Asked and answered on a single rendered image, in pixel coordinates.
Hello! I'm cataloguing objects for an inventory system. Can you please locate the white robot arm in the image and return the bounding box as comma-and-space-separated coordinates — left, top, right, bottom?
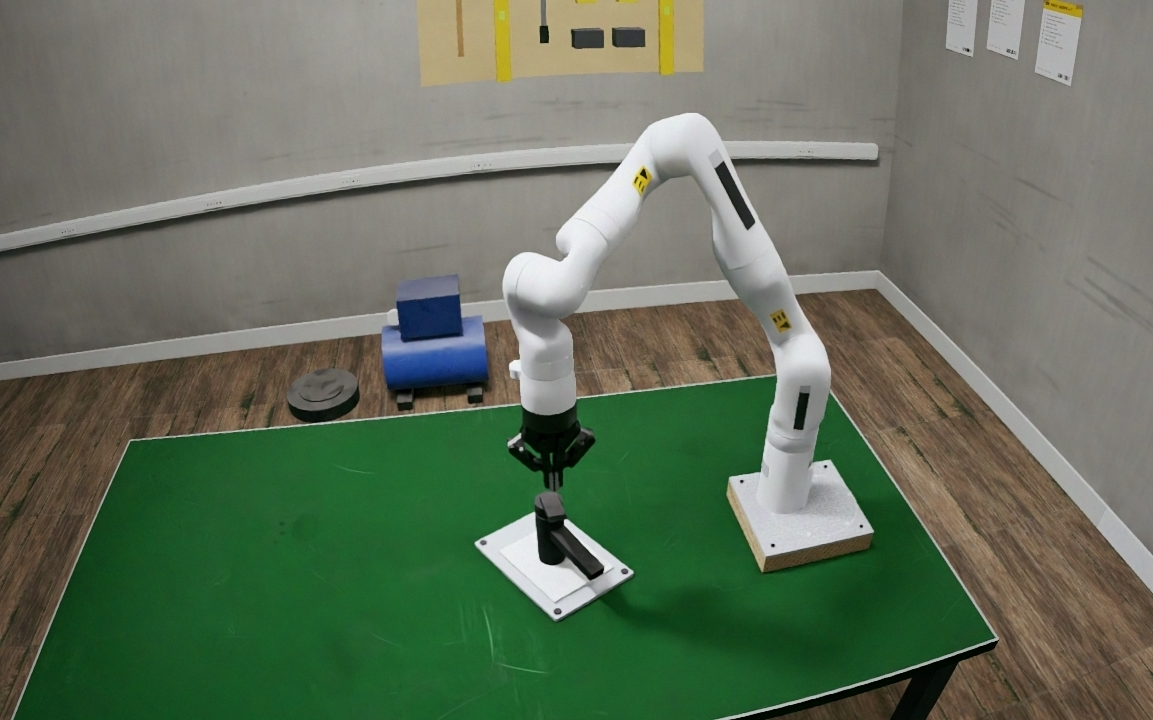
503, 113, 831, 513

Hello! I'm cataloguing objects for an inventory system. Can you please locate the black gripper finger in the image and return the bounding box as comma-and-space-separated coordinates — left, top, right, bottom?
507, 434, 555, 492
551, 427, 596, 492

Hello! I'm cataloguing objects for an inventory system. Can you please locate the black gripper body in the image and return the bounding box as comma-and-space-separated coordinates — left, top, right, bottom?
520, 402, 581, 453

